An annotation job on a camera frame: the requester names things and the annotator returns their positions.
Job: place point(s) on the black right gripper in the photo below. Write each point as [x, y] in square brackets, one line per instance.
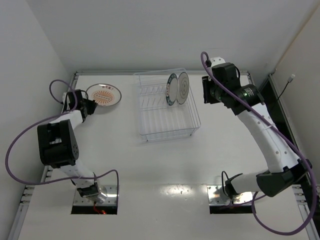
[206, 90]

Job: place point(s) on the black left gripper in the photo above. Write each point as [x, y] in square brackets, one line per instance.
[88, 107]

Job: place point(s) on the orange sunburst plate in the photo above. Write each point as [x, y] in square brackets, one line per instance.
[105, 95]

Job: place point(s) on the white plate with dark rim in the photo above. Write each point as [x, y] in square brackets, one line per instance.
[183, 88]

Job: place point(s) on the green rimmed lettered plate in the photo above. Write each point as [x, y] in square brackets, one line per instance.
[171, 90]

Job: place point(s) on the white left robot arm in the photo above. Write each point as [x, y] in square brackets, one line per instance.
[58, 146]

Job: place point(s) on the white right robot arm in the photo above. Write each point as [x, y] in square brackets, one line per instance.
[284, 167]

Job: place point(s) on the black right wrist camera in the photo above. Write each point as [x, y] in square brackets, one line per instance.
[251, 95]

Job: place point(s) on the white wire dish rack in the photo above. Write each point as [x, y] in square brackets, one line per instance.
[157, 120]

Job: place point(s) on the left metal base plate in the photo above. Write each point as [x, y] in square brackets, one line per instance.
[107, 197]

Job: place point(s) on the metal base plate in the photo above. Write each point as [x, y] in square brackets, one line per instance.
[107, 197]
[217, 198]

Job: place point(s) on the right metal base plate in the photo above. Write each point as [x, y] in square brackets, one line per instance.
[217, 198]

